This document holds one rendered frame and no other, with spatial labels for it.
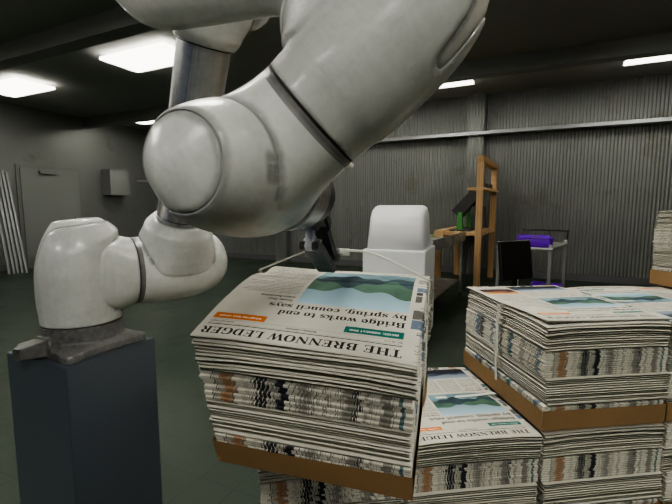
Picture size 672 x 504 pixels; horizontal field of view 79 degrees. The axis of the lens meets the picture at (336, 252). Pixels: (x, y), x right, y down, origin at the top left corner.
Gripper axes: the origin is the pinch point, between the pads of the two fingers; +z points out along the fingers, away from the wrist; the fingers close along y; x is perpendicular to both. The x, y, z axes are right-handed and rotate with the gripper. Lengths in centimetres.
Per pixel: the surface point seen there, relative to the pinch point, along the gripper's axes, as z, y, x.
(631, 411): 35, 39, 56
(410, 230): 307, -3, -19
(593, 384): 31, 33, 48
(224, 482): 105, 124, -80
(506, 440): 25, 45, 31
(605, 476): 35, 54, 52
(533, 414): 30, 41, 36
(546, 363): 27, 29, 38
